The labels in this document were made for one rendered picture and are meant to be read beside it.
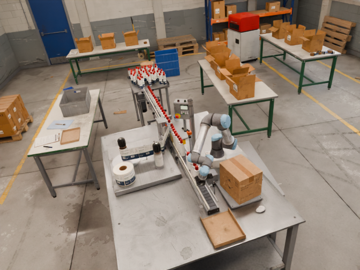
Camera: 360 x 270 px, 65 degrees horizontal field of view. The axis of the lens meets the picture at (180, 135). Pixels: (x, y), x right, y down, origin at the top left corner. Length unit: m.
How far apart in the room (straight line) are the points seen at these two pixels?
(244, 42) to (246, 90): 3.84
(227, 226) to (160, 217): 0.57
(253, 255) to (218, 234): 0.74
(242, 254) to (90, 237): 1.79
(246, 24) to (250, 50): 0.69
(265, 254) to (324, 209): 1.15
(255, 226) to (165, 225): 0.74
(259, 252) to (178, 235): 0.98
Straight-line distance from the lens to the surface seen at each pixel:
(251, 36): 8.18
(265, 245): 3.11
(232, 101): 4.36
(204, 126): 2.48
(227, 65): 4.99
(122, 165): 2.86
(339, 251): 3.53
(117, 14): 10.14
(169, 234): 2.41
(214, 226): 2.42
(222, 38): 9.93
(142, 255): 2.34
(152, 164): 3.01
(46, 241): 3.93
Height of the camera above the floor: 2.71
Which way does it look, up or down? 32 degrees down
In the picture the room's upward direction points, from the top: 7 degrees counter-clockwise
